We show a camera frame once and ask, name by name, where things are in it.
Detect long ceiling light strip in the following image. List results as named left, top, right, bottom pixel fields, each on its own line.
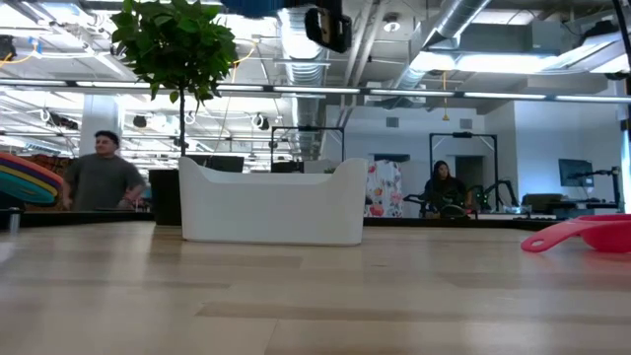
left=0, top=77, right=631, bottom=105

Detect white pillar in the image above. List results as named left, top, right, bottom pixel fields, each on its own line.
left=78, top=94, right=124, bottom=164

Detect person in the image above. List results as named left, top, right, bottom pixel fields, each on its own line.
left=422, top=160, right=475, bottom=218
left=61, top=130, right=148, bottom=212

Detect white floral bag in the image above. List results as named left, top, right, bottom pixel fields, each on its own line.
left=364, top=159, right=404, bottom=219

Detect black computer monitor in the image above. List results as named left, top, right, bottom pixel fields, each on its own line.
left=186, top=154, right=245, bottom=174

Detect orange measuring cup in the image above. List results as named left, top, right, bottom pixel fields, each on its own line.
left=0, top=151, right=64, bottom=191

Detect teal measuring cup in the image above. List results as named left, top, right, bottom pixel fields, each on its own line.
left=0, top=167, right=56, bottom=206

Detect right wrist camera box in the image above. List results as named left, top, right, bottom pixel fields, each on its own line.
left=304, top=0, right=354, bottom=54

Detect yellow hanging cord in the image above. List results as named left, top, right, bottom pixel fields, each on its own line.
left=441, top=71, right=451, bottom=122

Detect silver ventilation duct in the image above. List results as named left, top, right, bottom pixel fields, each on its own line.
left=273, top=0, right=330, bottom=162

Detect black metal frame rig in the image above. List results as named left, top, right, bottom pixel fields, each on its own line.
left=269, top=125, right=346, bottom=172
left=428, top=131, right=499, bottom=214

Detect black aluminium table frame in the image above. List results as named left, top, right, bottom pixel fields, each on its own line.
left=0, top=209, right=631, bottom=232

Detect white plastic basket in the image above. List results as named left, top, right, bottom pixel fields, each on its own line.
left=177, top=156, right=370, bottom=247

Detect red measuring cup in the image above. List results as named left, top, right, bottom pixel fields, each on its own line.
left=521, top=213, right=631, bottom=254

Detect dark background desk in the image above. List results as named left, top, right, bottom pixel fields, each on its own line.
left=522, top=192, right=623, bottom=219

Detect background black robot arms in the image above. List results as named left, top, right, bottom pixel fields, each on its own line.
left=402, top=179, right=520, bottom=219

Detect green plant in black pot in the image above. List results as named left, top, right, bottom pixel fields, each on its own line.
left=110, top=0, right=239, bottom=227

